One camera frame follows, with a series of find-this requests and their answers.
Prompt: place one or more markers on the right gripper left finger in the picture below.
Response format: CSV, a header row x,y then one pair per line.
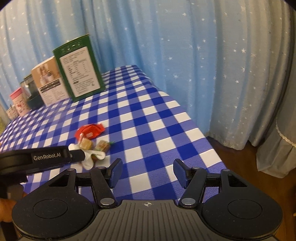
x,y
104,180

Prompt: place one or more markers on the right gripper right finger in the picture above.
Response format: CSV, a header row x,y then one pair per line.
x,y
192,180

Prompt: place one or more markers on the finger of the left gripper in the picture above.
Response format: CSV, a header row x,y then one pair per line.
x,y
76,156

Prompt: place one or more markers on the white green snack wrapper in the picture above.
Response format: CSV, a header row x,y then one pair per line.
x,y
91,156

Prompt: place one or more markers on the red snack packet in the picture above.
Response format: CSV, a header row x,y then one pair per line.
x,y
90,131

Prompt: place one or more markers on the person's left hand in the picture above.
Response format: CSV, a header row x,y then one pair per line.
x,y
6,206

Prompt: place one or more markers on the small floral ceramic cup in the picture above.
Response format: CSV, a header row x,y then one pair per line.
x,y
12,112

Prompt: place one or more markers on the pink hello kitty cup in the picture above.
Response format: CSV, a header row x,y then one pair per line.
x,y
20,102

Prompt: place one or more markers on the dark green glass jar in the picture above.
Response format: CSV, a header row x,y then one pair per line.
x,y
31,93

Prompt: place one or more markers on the blue white checkered tablecloth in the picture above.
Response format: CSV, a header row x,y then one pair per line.
x,y
148,130

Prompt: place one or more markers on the beige product box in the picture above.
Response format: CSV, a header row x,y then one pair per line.
x,y
49,82

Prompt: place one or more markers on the grey curtain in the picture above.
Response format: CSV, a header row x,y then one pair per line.
x,y
274,128

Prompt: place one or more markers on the green milk carton box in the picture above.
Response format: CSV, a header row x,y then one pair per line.
x,y
79,69

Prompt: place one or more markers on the blue star curtain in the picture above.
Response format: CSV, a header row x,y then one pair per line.
x,y
225,62

